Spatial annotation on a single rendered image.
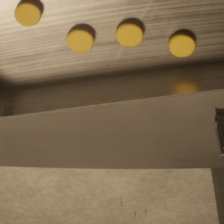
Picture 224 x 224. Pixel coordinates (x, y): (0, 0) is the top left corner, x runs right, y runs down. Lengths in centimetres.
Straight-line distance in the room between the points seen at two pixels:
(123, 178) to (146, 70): 129
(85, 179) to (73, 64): 130
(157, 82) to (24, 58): 6
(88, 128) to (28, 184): 132
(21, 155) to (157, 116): 7
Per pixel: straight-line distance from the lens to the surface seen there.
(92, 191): 155
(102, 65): 20
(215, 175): 63
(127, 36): 19
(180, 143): 24
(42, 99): 20
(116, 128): 23
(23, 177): 152
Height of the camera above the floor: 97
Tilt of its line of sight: 48 degrees down
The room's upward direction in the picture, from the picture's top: 180 degrees counter-clockwise
